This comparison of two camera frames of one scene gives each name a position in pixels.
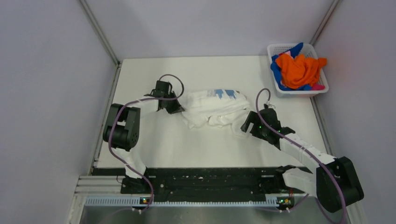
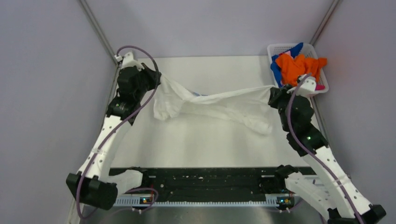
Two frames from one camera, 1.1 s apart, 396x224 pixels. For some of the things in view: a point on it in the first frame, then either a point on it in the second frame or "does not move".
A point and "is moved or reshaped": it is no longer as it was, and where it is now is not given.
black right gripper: x=252 y=117 to x=276 y=94
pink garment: x=317 y=87 does not move
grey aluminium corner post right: x=320 y=28 does not move
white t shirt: x=221 y=108 is moved or reshaped
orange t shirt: x=300 y=71 does not move
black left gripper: x=177 y=108 to x=152 y=74
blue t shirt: x=295 y=50 does not move
